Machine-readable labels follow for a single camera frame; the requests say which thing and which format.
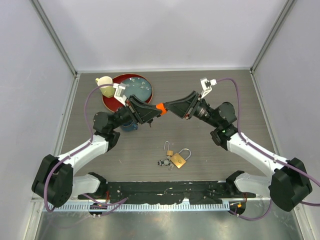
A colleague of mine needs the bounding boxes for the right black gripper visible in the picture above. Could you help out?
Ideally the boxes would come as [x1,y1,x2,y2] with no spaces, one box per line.
[164,91,220,129]

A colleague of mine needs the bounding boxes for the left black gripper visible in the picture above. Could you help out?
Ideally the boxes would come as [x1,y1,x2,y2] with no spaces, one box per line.
[110,94,162,131]

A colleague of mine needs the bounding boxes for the orange black padlock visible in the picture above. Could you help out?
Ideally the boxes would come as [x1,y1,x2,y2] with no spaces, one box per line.
[156,103,167,116]

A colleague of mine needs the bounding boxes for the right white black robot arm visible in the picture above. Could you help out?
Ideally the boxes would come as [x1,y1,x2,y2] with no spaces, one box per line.
[164,91,313,212]

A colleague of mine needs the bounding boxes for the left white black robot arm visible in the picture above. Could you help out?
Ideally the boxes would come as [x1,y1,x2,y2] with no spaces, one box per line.
[31,95,166,212]

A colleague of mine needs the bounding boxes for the dark blue mug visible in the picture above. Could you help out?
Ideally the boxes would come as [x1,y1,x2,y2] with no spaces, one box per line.
[120,121,138,132]

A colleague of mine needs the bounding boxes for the blue-grey ceramic plate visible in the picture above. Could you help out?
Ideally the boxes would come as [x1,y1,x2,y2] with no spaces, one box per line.
[122,77,153,102]

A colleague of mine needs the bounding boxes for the red round tray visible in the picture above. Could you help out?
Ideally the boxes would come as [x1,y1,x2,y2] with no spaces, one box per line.
[102,73,153,112]

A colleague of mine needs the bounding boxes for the yellow ceramic mug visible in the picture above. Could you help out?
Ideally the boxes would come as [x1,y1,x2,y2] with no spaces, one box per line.
[95,76,115,98]

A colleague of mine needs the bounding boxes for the small brass padlock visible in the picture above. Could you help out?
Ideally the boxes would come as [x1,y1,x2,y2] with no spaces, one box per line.
[163,141,174,157]

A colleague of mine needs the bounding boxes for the large brass padlock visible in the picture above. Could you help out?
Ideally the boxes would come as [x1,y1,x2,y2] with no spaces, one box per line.
[170,148,192,169]

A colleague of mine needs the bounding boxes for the keys with grey charm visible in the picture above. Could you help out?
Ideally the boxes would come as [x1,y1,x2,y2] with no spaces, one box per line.
[157,159,174,170]

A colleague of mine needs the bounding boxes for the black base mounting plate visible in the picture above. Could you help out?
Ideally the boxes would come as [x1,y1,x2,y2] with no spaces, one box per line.
[89,181,256,205]

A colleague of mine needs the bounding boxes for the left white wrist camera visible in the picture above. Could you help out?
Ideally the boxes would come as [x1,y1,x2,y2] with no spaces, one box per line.
[113,83,127,106]

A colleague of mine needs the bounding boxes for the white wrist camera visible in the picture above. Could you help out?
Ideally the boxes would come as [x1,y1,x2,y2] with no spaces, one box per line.
[200,78,217,99]
[113,83,127,106]

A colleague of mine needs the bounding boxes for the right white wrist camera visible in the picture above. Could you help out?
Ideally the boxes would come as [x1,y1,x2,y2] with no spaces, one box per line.
[200,78,217,99]

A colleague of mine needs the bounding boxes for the white slotted cable duct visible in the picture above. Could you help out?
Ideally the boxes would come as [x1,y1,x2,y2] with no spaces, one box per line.
[54,200,230,212]

